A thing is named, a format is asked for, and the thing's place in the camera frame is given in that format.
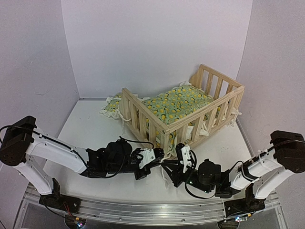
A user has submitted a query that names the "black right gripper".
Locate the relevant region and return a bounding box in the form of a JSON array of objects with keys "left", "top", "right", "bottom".
[{"left": 162, "top": 160, "right": 213, "bottom": 194}]

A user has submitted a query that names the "wooden pet bed frame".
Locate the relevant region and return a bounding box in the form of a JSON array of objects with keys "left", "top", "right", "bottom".
[{"left": 120, "top": 63, "right": 245, "bottom": 156}]

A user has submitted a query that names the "lemon print bed cushion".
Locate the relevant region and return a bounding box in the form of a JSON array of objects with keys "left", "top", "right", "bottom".
[{"left": 119, "top": 81, "right": 241, "bottom": 189}]

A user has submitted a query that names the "small lemon print pillow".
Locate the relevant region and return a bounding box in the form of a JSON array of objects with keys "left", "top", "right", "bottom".
[{"left": 99, "top": 93, "right": 122, "bottom": 119}]

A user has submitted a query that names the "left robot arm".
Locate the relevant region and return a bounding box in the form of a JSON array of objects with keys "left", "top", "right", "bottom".
[{"left": 0, "top": 116, "right": 164, "bottom": 212}]

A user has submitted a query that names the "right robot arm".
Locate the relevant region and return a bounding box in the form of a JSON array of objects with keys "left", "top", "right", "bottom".
[{"left": 161, "top": 130, "right": 305, "bottom": 219}]

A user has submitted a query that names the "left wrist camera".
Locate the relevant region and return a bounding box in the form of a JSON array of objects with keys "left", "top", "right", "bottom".
[{"left": 139, "top": 148, "right": 156, "bottom": 169}]

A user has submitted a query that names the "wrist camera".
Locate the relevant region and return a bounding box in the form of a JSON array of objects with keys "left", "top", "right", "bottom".
[
  {"left": 175, "top": 143, "right": 195, "bottom": 174},
  {"left": 139, "top": 148, "right": 156, "bottom": 169}
]

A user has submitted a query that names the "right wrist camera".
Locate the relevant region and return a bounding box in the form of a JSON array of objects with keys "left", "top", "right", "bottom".
[{"left": 175, "top": 143, "right": 195, "bottom": 174}]

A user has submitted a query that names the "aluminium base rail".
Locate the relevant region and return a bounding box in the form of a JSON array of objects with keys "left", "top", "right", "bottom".
[{"left": 13, "top": 184, "right": 287, "bottom": 229}]

